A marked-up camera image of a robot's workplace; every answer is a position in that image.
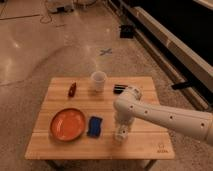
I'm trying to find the black box on floor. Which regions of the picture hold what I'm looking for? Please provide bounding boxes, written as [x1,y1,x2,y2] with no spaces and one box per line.
[120,25,134,38]

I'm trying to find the wooden folding table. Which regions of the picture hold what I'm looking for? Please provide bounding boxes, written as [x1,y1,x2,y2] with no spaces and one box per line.
[25,77,175,160]

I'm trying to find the orange ceramic bowl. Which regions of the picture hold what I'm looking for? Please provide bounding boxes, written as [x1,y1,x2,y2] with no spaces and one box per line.
[49,108,86,142]

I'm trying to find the blue sponge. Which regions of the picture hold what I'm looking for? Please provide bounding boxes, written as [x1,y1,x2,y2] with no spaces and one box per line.
[87,116,102,137]

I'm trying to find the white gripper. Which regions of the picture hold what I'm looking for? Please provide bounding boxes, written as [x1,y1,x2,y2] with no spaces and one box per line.
[115,119,133,133]

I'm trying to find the small red-brown object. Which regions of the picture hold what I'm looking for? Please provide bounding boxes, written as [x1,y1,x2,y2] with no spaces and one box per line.
[68,82,77,97]

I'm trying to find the black rectangular case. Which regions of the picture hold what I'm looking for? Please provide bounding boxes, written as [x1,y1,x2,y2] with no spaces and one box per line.
[113,84,126,94]

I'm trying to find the white device on floor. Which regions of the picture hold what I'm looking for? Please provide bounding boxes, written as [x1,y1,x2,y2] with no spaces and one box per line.
[45,0,74,13]

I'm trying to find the clear plastic bottle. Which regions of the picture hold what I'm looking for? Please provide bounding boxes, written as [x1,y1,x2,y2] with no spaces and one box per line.
[114,131,128,144]

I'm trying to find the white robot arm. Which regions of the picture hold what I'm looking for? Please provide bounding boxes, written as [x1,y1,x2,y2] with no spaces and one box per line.
[114,86,213,146]

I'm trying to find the translucent plastic cup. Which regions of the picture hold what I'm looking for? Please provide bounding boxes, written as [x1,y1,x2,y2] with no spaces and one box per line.
[91,71,107,92]

